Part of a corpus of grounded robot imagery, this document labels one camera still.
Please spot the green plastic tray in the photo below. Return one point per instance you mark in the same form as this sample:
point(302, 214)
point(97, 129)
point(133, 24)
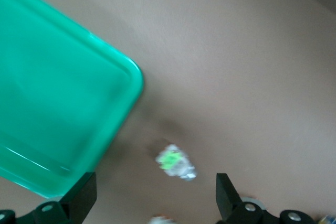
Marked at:
point(52, 90)

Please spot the brown table cover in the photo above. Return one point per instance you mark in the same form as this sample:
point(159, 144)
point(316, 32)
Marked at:
point(236, 77)

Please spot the red button with orange body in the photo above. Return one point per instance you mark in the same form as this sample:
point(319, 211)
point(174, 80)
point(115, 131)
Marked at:
point(160, 220)

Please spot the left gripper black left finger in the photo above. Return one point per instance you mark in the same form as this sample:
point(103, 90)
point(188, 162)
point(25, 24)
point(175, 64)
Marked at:
point(78, 203)

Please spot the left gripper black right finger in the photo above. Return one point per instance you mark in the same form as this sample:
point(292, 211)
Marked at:
point(228, 203)

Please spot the green push button switch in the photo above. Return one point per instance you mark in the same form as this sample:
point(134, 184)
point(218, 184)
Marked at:
point(170, 159)

